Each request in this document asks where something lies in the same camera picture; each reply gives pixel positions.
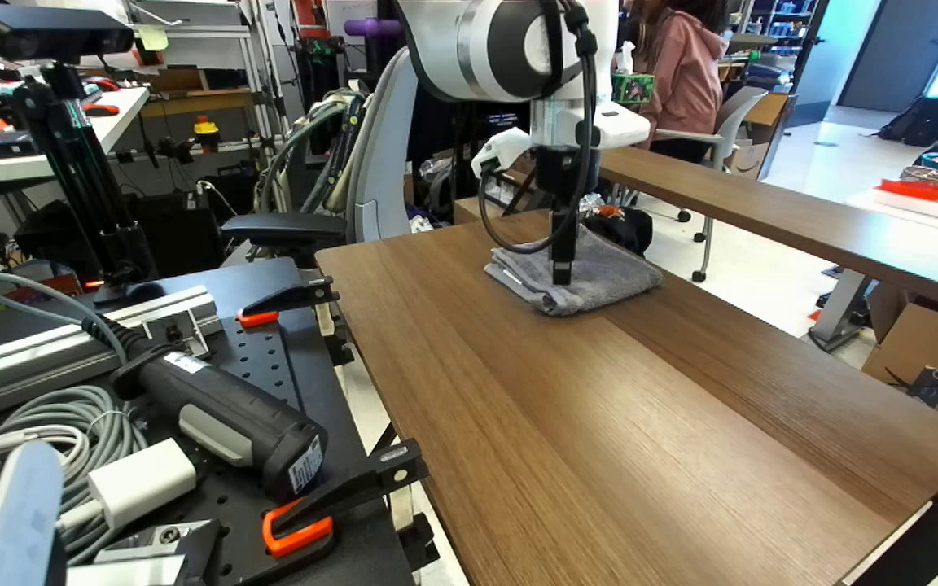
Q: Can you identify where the purple object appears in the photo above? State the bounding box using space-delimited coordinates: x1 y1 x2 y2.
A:
342 12 407 51

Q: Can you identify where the black camera tripod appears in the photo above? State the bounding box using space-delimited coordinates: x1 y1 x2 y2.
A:
0 58 163 297

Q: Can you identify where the aluminium profile rail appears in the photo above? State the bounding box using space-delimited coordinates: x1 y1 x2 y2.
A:
0 284 224 427

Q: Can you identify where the white power adapter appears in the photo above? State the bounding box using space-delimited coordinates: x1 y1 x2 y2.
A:
84 435 202 533

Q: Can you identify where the grey office chair black seat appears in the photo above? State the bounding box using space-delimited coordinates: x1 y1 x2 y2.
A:
217 42 425 269

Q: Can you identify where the black cylindrical device with label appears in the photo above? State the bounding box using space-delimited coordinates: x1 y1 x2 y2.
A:
106 348 332 505

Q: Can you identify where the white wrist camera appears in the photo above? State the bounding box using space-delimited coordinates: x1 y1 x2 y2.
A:
469 123 543 183

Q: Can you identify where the white desk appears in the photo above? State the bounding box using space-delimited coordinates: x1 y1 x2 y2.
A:
0 82 154 192

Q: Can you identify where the black stereo camera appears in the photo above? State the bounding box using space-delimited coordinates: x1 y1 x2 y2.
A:
0 0 137 60

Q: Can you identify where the red object on table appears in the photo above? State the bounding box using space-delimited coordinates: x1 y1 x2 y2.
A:
877 177 938 204

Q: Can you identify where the blue grey blurred post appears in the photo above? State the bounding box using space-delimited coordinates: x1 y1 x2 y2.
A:
0 435 67 586

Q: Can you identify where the black bag on floor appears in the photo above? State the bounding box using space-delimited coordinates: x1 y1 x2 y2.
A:
579 204 658 258

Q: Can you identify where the white chair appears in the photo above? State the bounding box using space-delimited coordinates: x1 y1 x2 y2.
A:
653 84 776 287

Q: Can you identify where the silver metal bracket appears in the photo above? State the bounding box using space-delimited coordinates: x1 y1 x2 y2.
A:
156 306 223 362

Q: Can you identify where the black and white box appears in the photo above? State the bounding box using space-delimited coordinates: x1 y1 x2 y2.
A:
63 516 227 586

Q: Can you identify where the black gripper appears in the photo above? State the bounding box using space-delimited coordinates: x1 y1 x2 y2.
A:
534 144 607 289

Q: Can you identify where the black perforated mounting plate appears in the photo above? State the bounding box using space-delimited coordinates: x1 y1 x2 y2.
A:
89 254 429 586

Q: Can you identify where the person in pink hoodie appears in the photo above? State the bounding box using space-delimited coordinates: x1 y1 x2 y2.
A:
628 0 733 165

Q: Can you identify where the grey cable bundle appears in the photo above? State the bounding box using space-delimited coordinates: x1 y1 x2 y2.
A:
0 269 154 565

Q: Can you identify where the grey towel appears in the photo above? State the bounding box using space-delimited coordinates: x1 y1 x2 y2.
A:
483 227 665 319

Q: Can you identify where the large cardboard box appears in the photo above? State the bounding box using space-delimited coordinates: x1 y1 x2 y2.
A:
861 300 938 435

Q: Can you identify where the long wooden table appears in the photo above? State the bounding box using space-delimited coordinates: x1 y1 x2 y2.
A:
596 144 938 356

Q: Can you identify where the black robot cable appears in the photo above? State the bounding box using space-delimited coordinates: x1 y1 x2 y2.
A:
477 0 609 258

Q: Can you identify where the green patterned bag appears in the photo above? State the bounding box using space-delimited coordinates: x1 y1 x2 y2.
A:
613 69 658 109

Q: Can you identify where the black clamp with orange handle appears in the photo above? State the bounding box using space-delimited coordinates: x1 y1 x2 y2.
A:
237 275 340 334
257 435 429 564

